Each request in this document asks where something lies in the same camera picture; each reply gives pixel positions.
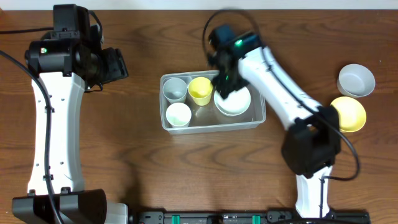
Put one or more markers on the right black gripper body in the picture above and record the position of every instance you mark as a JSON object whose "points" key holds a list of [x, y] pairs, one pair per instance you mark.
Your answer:
{"points": [[230, 82]]}

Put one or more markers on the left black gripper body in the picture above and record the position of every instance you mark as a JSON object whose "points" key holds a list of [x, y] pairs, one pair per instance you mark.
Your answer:
{"points": [[115, 66]]}

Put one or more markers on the yellow cup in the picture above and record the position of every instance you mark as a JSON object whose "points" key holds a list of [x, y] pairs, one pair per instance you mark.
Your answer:
{"points": [[200, 89]]}

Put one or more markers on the white bowl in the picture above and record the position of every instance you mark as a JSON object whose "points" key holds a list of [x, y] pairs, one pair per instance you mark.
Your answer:
{"points": [[235, 104]]}

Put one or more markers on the grey cup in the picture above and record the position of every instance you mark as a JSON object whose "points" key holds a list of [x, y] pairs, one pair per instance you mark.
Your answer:
{"points": [[175, 90]]}

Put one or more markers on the clear plastic container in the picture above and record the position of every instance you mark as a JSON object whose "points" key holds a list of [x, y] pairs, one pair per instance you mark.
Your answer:
{"points": [[208, 118]]}

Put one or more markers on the white cup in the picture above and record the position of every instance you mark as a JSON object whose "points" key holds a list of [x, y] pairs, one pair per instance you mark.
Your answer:
{"points": [[178, 115]]}

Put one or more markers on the grey bowl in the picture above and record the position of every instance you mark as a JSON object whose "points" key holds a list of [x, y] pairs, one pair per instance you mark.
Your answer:
{"points": [[355, 80]]}

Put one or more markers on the yellow bowl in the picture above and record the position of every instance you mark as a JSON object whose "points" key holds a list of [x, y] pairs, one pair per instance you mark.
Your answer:
{"points": [[352, 115]]}

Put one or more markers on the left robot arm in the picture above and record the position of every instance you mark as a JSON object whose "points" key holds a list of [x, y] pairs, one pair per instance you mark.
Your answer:
{"points": [[63, 67]]}

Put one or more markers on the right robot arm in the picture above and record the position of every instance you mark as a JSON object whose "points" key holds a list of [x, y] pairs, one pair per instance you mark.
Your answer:
{"points": [[312, 139]]}

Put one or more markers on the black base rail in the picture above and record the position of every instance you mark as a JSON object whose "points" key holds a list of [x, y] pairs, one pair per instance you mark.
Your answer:
{"points": [[282, 216]]}

